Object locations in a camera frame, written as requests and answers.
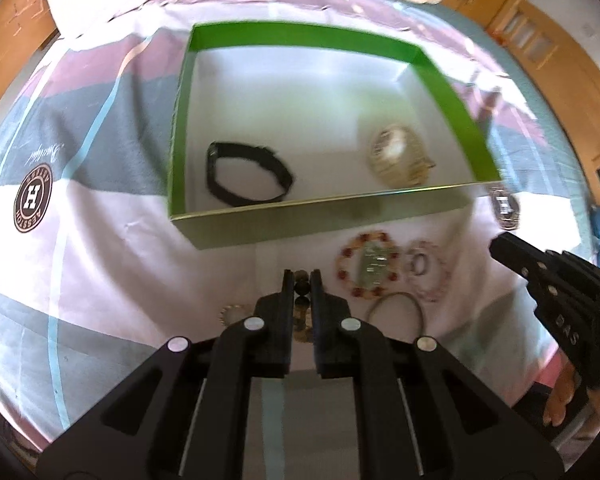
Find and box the pink bead bracelet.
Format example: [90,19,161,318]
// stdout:
[404,238,454,304]

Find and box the brown bead bracelet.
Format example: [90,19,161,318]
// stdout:
[291,268,314,344]

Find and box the red bead bracelet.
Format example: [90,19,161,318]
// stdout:
[334,231,401,299]

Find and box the cream shell bracelet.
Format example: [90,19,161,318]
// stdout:
[368,122,438,190]

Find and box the black wristwatch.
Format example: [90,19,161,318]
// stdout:
[206,142,294,207]

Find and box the person right hand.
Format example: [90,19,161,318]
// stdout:
[542,362,577,427]

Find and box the pink grey plaid bedsheet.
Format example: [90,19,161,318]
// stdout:
[0,0,594,450]

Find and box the wooden wardrobe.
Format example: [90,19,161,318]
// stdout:
[442,0,600,205]

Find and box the green cardboard box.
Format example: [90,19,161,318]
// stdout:
[168,21,500,249]

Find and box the small rhinestone ring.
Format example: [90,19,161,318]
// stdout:
[220,302,249,328]

